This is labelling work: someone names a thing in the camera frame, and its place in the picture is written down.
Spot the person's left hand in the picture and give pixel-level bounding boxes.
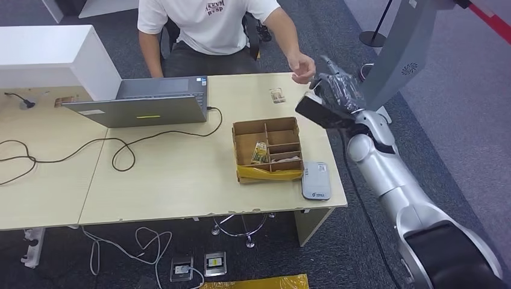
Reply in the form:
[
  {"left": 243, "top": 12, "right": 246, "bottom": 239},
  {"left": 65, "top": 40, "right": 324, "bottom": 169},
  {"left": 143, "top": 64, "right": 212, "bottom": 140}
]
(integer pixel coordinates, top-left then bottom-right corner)
[{"left": 287, "top": 52, "right": 317, "bottom": 85}]

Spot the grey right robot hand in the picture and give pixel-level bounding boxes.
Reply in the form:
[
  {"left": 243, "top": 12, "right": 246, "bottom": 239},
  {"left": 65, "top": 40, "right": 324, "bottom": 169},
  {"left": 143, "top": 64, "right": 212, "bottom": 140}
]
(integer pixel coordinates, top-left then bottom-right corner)
[{"left": 309, "top": 55, "right": 366, "bottom": 114}]

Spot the person's ID card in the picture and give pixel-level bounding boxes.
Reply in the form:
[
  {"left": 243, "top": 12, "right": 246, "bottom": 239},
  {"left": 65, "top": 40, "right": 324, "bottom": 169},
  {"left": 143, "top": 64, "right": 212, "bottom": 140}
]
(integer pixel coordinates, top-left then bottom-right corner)
[{"left": 269, "top": 88, "right": 287, "bottom": 105}]

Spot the grey card reader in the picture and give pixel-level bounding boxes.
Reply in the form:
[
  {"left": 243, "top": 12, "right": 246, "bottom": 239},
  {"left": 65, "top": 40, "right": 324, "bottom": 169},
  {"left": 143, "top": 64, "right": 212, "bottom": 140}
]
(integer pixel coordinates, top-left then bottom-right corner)
[{"left": 301, "top": 161, "right": 332, "bottom": 202}]

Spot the green yellow room key card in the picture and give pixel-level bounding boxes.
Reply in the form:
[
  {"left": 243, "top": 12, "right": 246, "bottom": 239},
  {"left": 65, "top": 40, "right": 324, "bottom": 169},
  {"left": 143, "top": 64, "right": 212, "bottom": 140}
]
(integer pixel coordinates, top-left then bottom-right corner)
[{"left": 251, "top": 141, "right": 270, "bottom": 164}]

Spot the person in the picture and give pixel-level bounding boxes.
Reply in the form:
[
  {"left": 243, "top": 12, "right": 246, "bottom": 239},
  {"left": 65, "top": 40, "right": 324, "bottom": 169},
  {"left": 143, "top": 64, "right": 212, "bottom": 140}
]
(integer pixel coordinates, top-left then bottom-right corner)
[{"left": 137, "top": 0, "right": 317, "bottom": 85}]

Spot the cardboard organizer box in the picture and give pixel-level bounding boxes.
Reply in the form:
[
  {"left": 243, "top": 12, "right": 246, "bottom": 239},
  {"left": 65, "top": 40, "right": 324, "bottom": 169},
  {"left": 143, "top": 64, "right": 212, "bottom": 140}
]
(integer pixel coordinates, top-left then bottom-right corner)
[{"left": 232, "top": 116, "right": 304, "bottom": 184}]

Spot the grey kiosk panel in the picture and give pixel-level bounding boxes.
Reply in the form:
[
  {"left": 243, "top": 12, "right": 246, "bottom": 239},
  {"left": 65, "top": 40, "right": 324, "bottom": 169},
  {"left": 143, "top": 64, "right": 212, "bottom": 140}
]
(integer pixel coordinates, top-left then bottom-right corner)
[{"left": 359, "top": 0, "right": 460, "bottom": 125}]

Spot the black office chair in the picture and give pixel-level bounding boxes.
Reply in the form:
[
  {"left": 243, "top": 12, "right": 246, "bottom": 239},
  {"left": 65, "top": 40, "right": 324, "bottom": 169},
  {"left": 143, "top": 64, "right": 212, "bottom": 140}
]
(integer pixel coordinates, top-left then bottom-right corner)
[{"left": 159, "top": 11, "right": 273, "bottom": 63}]

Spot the red barrier belt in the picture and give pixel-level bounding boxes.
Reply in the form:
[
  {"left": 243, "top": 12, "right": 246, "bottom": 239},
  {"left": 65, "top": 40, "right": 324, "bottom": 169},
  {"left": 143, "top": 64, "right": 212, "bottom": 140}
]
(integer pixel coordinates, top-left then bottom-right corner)
[{"left": 455, "top": 0, "right": 511, "bottom": 45}]

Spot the grey laptop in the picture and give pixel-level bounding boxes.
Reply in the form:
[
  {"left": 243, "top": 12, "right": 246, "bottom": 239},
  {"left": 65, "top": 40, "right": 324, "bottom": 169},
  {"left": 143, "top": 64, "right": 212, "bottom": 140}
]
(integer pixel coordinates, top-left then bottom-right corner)
[{"left": 61, "top": 75, "right": 209, "bottom": 129}]

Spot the chrome chair base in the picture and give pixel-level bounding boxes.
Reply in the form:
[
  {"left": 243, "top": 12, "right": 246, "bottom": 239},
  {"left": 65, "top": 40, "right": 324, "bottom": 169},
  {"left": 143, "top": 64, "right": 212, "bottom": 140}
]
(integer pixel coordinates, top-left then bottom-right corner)
[{"left": 212, "top": 213, "right": 277, "bottom": 249}]

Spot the white background furniture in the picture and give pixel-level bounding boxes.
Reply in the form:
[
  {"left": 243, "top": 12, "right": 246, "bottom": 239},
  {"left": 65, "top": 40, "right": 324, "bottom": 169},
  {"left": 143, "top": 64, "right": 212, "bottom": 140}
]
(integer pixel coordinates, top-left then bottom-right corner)
[{"left": 42, "top": 0, "right": 140, "bottom": 23}]

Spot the yellow floor tape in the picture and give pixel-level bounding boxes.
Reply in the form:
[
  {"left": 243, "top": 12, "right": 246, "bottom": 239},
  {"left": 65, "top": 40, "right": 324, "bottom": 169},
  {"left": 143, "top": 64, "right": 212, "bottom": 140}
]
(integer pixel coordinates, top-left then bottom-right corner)
[{"left": 199, "top": 274, "right": 310, "bottom": 289}]

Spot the steel floor socket yellow label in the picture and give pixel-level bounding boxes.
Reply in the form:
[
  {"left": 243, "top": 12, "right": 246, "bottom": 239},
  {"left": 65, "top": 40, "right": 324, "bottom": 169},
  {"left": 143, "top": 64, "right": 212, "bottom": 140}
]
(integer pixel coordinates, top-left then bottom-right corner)
[{"left": 204, "top": 251, "right": 228, "bottom": 278}]

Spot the steel floor socket with plug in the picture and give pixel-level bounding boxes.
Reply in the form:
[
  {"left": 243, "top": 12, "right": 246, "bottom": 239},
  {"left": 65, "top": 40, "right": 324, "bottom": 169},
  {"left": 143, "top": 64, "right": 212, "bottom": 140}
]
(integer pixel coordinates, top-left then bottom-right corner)
[{"left": 170, "top": 256, "right": 195, "bottom": 283}]

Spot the white desk partition box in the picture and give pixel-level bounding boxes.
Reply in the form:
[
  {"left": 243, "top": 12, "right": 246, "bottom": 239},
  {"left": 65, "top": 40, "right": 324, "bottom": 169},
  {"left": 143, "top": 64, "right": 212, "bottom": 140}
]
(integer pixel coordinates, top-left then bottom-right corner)
[{"left": 0, "top": 24, "right": 122, "bottom": 101}]

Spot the white power strip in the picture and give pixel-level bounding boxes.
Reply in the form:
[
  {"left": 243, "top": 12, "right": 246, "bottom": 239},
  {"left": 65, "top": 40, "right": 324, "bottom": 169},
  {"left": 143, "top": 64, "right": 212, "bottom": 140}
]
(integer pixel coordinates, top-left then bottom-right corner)
[{"left": 20, "top": 227, "right": 46, "bottom": 269}]

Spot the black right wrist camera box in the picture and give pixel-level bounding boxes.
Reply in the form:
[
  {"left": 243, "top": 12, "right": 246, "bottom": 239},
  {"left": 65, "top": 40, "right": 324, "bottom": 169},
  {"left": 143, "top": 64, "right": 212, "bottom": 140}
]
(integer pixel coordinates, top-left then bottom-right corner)
[{"left": 295, "top": 92, "right": 356, "bottom": 129}]

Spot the black stanchion post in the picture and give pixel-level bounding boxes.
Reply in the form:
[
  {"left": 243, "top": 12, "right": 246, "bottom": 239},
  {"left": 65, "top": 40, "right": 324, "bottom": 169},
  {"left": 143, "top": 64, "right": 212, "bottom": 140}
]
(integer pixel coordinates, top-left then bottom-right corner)
[{"left": 358, "top": 0, "right": 394, "bottom": 49}]

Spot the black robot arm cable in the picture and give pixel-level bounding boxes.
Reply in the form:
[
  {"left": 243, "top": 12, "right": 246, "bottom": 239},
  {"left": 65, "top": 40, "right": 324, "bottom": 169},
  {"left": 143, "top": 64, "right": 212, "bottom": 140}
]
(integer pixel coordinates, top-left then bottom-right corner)
[{"left": 337, "top": 128, "right": 402, "bottom": 289}]

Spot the black laptop cable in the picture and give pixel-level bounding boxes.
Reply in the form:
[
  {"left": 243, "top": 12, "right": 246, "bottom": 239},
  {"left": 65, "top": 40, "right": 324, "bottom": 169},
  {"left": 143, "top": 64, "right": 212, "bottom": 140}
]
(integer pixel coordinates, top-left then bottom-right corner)
[{"left": 0, "top": 106, "right": 224, "bottom": 187}]

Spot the white plugged power cable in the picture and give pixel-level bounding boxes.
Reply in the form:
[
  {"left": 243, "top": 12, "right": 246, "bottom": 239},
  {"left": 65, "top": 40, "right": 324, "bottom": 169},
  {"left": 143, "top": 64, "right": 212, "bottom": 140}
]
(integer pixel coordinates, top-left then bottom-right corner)
[{"left": 175, "top": 265, "right": 206, "bottom": 289}]

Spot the white loose cable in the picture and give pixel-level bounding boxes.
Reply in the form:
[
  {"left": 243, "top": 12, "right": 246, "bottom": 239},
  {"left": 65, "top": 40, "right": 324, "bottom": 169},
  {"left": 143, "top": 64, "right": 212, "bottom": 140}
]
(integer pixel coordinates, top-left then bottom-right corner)
[{"left": 81, "top": 225, "right": 174, "bottom": 289}]

